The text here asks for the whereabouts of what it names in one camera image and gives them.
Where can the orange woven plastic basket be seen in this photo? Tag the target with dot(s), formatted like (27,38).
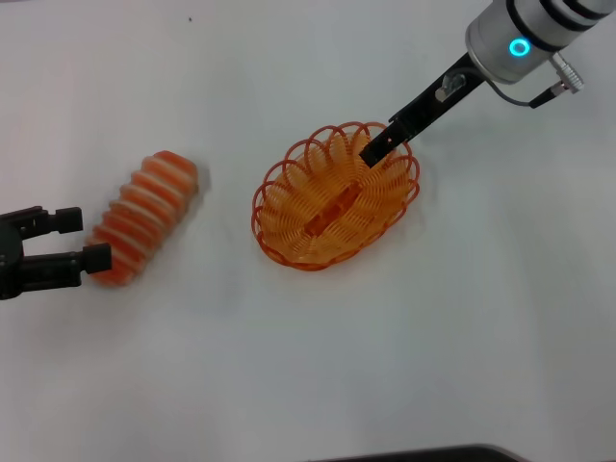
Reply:
(289,212)

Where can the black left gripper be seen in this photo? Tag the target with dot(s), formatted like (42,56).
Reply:
(9,260)

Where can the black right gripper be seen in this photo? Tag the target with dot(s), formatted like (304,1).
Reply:
(428,103)

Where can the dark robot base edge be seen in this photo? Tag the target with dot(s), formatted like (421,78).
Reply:
(423,453)

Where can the orange striped bread loaf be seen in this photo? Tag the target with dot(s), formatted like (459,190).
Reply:
(149,202)

